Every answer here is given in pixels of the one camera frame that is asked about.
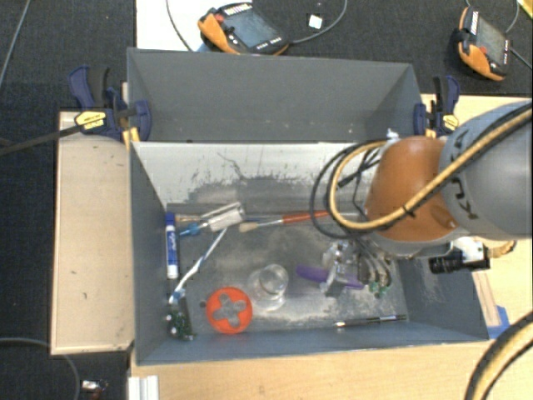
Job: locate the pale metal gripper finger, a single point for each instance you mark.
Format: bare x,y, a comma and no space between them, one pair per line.
338,253
336,283

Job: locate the black pen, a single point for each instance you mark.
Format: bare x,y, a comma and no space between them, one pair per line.
370,320

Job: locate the clear glass cup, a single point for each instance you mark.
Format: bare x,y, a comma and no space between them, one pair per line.
268,288

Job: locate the silver and blue brush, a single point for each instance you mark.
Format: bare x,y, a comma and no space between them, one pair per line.
225,217

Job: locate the orange disc with cross hole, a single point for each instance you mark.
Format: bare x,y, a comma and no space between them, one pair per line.
216,311

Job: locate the white and blue toothbrush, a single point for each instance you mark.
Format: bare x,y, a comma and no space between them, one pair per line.
204,258

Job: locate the thin wooden paintbrush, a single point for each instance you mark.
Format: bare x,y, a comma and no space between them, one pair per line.
193,218

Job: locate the green circuit board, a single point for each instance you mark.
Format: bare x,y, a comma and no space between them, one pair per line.
180,323

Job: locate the white and blue marker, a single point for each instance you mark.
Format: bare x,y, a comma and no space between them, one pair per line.
171,248

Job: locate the grey metal bin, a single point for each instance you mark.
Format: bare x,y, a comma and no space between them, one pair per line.
258,98

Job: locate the pale wood board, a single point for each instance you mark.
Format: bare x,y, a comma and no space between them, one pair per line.
93,244

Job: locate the black cylinder on white bracket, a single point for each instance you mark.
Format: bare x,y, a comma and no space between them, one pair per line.
458,261

